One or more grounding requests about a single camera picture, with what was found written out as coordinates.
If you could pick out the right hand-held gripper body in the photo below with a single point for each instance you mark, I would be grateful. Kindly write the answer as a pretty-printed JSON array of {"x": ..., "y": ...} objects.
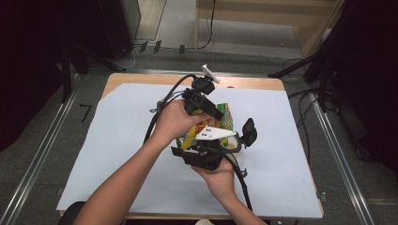
[{"x": 203, "y": 157}]

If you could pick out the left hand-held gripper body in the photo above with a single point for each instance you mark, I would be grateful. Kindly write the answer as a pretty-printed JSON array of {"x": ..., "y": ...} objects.
[{"x": 197, "y": 98}]

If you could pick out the yellow green spouted pouch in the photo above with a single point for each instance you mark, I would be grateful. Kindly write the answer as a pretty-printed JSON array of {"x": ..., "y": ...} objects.
[{"x": 226, "y": 117}]

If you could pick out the clear jar with black lid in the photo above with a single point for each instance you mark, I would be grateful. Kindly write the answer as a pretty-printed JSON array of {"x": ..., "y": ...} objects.
[{"x": 250, "y": 131}]

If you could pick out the person's right hand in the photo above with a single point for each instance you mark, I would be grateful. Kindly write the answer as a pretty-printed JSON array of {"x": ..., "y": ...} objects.
[{"x": 222, "y": 181}]

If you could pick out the person's left hand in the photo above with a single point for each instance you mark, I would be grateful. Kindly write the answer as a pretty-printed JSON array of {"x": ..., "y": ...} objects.
[{"x": 173, "y": 120}]

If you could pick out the white round object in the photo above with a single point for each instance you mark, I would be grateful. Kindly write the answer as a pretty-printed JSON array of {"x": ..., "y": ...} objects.
[{"x": 205, "y": 222}]

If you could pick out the black stand leg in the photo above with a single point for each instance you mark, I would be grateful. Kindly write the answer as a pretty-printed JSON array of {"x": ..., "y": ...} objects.
[{"x": 291, "y": 67}]

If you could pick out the black cabinet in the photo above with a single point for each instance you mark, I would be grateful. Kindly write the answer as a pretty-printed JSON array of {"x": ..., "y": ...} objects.
[{"x": 120, "y": 25}]

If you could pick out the person's dark clothed leg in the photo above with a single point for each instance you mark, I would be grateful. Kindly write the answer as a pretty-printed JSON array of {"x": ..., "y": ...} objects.
[{"x": 69, "y": 215}]

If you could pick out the black metal stand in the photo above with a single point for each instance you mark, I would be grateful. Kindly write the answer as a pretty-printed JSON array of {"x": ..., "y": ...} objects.
[{"x": 66, "y": 75}]

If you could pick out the dark curtain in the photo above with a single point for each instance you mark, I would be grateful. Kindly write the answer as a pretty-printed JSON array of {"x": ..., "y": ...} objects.
[
  {"x": 369, "y": 78},
  {"x": 31, "y": 62}
]

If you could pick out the light wooden furniture frame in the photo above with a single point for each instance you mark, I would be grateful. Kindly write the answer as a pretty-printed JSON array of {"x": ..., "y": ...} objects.
[{"x": 250, "y": 12}]

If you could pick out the metal floor rail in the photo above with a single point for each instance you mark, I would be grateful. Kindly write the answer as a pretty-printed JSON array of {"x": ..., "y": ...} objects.
[
  {"x": 341, "y": 165},
  {"x": 37, "y": 159}
]

